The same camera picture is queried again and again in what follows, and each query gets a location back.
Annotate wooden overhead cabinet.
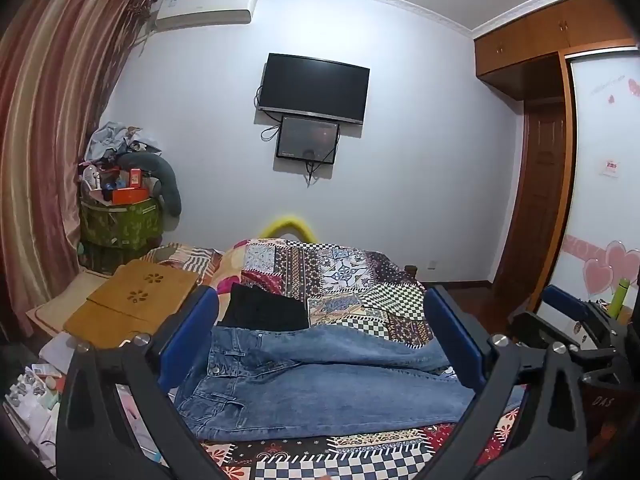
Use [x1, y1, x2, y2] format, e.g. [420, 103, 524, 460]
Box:
[474, 0, 636, 92]

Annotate patchwork printed blanket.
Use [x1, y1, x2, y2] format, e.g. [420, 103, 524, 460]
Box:
[145, 237, 531, 480]

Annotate green fabric storage box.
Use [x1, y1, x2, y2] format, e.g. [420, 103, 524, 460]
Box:
[79, 192, 166, 276]

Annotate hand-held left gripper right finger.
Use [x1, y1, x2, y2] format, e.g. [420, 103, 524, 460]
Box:
[422, 285, 591, 480]

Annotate striped pink curtain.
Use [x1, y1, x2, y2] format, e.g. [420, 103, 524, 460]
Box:
[0, 0, 156, 331]

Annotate grey plush pillow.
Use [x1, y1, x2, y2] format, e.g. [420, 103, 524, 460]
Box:
[117, 151, 183, 218]

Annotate white heart-print wardrobe door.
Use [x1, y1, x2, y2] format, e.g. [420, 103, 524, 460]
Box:
[550, 52, 640, 311]

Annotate yellow curved object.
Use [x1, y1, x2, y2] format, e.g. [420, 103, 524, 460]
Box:
[259, 215, 316, 243]

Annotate black wall television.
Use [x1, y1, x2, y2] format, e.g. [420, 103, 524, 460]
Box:
[259, 52, 371, 125]

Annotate green bottle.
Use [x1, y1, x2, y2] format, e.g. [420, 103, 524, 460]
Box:
[607, 276, 630, 321]

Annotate pile of crumpled clothes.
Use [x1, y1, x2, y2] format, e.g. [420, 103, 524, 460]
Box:
[85, 121, 163, 166]

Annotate brown wooden door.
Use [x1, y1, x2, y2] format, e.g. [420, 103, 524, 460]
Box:
[492, 97, 568, 311]

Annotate small black wall monitor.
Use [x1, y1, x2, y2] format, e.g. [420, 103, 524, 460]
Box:
[275, 116, 341, 166]

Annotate bamboo lap desk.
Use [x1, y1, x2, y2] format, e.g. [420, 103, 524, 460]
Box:
[64, 259, 201, 351]

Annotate blue denim pants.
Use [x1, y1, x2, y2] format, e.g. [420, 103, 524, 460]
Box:
[172, 326, 526, 442]

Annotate white air conditioner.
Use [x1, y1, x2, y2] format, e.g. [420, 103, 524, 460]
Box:
[154, 0, 258, 33]

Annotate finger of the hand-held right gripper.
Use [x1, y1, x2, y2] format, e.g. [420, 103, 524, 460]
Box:
[507, 310, 586, 361]
[542, 285, 608, 331]

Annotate black folded garment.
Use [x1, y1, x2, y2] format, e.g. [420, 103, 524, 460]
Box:
[218, 282, 311, 332]

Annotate orange box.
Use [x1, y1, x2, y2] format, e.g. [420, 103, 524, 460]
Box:
[111, 187, 151, 206]

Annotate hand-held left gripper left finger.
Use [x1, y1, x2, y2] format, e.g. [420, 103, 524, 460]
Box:
[55, 285, 236, 480]

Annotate beige floor cushion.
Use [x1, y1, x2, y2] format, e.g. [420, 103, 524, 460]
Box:
[25, 267, 118, 336]

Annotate pile of small household clutter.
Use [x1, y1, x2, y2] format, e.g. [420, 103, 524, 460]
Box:
[0, 350, 68, 466]

